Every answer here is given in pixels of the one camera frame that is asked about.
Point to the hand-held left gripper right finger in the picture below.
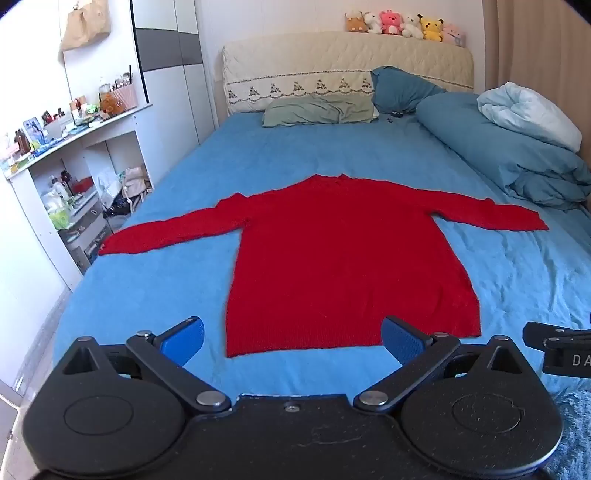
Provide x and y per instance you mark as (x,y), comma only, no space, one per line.
(401,340)

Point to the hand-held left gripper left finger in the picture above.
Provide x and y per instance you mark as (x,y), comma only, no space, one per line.
(184,339)

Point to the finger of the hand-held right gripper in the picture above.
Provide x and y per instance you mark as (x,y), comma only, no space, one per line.
(538,331)

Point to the red knit sweater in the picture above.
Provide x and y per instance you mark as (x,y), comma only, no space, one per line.
(341,258)

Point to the blue fluffy rug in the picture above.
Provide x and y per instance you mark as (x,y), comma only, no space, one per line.
(575,434)

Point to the white tote bag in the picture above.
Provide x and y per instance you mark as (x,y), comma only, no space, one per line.
(135,181)

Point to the blue duvet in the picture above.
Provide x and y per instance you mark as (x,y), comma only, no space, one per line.
(498,143)

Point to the white shelf unit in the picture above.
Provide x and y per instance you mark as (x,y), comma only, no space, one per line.
(69,184)

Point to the pale blue quilt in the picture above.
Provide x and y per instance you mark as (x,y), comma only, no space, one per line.
(531,110)

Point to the small dark hair clip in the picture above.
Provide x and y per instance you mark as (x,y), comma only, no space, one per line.
(395,115)

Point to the green pillow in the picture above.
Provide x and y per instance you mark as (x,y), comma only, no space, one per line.
(318,110)

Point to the orange plush bear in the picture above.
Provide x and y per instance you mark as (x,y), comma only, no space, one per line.
(112,105)

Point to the pink striped storage box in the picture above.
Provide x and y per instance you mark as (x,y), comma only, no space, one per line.
(125,96)

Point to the blue pillow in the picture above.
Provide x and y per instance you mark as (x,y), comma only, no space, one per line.
(401,90)

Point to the white and grey wardrobe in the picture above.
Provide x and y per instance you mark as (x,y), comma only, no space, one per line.
(171,60)

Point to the beige curtain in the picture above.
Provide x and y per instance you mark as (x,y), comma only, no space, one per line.
(540,50)

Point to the cream quilted headboard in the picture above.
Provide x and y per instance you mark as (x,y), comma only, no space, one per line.
(332,60)

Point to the row of plush toys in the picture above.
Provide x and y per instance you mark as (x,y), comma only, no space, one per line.
(406,23)

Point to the brown paper bag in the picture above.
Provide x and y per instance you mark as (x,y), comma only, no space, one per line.
(85,23)

